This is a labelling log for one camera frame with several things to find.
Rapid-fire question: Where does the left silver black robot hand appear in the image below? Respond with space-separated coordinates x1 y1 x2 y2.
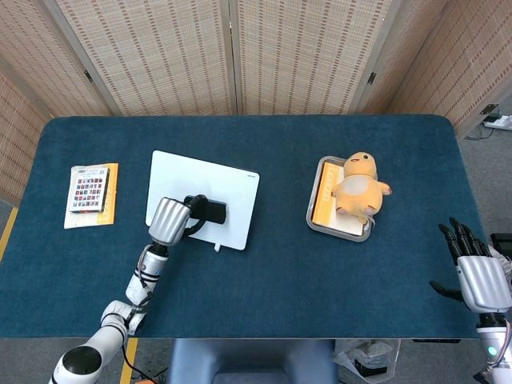
147 194 209 246

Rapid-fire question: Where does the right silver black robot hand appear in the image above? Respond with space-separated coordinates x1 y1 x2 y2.
430 217 512 314

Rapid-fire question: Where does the black felt eraser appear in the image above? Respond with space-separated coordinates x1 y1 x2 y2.
190 195 229 225

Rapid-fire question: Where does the white grey sneaker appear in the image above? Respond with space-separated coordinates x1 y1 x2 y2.
488 246 512 287

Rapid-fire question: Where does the black box on floor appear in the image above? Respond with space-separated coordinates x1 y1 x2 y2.
490 233 512 257

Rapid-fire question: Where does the white board with stand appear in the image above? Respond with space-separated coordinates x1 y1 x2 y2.
144 150 261 254

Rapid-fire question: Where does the colourful picture card box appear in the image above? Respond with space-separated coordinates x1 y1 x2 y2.
68 165 112 214

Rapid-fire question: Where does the blue felt table cover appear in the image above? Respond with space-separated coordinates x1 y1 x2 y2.
0 114 493 342

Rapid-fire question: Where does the clear plastic bag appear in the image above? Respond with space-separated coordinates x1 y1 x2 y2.
333 339 402 379

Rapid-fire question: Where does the silver metal tray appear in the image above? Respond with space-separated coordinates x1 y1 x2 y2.
306 155 378 244

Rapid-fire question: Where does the yellow plush duck toy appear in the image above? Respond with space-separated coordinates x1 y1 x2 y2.
333 150 394 226

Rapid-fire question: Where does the yellow white book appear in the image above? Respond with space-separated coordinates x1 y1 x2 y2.
311 161 367 238

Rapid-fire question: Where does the white power strip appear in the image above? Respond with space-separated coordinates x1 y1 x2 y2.
482 114 512 130

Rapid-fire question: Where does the blue grey robot torso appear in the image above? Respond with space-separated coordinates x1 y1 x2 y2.
167 338 339 384

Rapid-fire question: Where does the woven folding screen panel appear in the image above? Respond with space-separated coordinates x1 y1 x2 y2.
0 0 115 118
43 0 238 118
0 59 55 207
230 0 397 117
355 0 512 138

